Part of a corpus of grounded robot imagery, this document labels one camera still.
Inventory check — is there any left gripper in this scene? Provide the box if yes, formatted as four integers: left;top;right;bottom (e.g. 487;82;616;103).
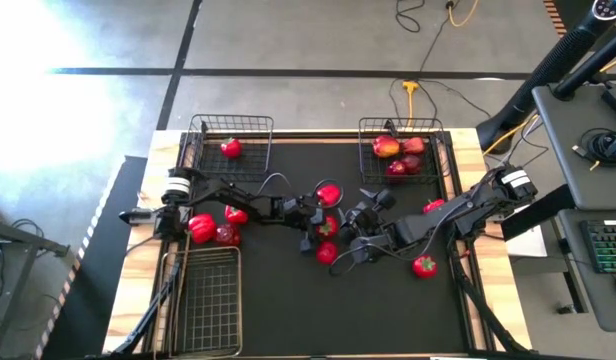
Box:
280;196;326;257

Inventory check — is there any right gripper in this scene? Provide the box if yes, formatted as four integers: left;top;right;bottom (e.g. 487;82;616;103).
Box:
337;188;397;265

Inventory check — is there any red tomato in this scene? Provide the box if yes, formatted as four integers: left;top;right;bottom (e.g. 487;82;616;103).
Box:
220;137;243;160
412;254;439;280
316;215;340;240
315;241;339;266

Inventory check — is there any red yellow apple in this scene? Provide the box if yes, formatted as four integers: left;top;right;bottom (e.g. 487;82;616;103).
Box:
371;134;401;160

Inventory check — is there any dark maroon apple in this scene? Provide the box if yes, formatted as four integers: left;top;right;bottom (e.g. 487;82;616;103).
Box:
400;153;424;175
216;223;242;247

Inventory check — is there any black table mat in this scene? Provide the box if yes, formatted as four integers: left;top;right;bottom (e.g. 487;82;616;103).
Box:
180;141;473;357

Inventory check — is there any black support strut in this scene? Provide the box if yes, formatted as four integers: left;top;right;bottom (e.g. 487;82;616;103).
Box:
110;259;182;357
450;244;532;355

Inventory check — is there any white box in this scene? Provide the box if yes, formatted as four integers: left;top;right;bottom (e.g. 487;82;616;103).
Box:
505;233;549;259

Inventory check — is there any grey desk top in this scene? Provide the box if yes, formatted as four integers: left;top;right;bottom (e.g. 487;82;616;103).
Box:
531;83;616;211

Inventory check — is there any black striped floor mat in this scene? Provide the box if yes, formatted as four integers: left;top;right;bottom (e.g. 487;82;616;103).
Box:
35;154;149;360

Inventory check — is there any black tower fan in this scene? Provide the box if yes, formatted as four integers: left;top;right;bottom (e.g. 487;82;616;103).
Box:
475;0;616;155

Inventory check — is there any grey lower desk shelf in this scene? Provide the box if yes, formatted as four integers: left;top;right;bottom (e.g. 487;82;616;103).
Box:
557;207;616;334

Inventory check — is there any backlit black keyboard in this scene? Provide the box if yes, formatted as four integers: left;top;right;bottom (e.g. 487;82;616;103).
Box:
580;219;616;275

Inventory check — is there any black monitor pole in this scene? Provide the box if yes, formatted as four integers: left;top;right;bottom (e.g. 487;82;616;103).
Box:
552;24;616;100

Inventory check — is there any wooden slat panel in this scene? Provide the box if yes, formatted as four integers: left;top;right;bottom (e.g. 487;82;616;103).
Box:
542;0;569;37

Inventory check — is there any grey metal stand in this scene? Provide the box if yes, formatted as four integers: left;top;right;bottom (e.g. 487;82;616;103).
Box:
0;199;72;360

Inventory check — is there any black wire basket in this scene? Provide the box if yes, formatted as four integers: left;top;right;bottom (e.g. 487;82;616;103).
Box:
357;116;447;186
185;113;275;184

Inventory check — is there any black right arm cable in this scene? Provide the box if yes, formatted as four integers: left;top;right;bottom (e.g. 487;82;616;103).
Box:
329;234;439;277

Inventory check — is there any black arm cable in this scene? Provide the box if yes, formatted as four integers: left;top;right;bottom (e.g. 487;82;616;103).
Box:
329;234;439;277
256;172;345;210

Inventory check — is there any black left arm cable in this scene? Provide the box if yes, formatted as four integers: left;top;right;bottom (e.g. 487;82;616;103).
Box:
256;172;345;210

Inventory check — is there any gold wire basket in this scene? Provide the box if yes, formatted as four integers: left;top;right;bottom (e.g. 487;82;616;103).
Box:
156;244;245;359

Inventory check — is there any yellow extension cord plug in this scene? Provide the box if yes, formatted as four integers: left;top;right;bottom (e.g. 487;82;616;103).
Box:
401;80;420;129

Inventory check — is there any yellow floor cable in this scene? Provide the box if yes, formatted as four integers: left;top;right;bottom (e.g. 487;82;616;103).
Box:
447;0;482;29
482;113;542;157

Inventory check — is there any black desk bracket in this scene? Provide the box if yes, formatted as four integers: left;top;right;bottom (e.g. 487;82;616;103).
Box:
500;183;582;242

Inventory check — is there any black floor cable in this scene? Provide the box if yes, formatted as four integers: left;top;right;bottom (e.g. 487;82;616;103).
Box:
395;0;427;34
419;3;457;72

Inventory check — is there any black coiled cable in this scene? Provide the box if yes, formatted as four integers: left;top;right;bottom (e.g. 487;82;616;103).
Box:
572;128;616;171

